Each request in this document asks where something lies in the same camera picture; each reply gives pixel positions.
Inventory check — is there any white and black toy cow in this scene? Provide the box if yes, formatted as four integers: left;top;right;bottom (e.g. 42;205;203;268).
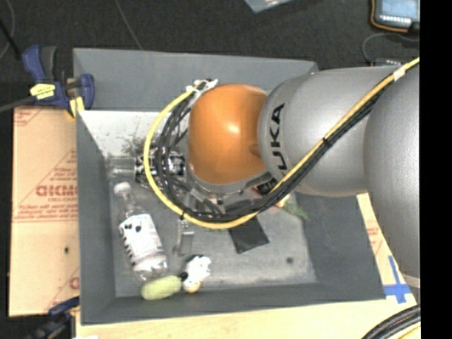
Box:
179;254;213;294

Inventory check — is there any grey metal bin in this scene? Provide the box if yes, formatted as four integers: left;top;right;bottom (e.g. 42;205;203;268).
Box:
72;47;386;325

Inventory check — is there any clear plastic bottle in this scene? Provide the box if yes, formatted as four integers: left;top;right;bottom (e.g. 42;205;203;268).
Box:
112;181;170;282

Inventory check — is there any clear glass cup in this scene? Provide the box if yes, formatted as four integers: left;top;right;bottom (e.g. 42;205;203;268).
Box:
107;155;137;181

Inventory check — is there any dark green flat block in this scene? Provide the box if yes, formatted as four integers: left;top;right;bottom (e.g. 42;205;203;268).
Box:
227;213;270;255

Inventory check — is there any orange and green toy carrot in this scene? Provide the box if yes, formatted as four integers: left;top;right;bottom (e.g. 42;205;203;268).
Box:
277;192;312;222

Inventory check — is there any brown cardboard board, red print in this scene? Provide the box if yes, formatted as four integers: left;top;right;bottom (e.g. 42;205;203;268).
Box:
8;105;420;318

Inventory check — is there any pale green toy fruit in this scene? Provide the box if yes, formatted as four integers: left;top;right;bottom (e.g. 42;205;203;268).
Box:
141;275;184;301

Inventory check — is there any clear rectangular glass thing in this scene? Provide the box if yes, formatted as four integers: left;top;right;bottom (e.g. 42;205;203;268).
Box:
172;218;196;258

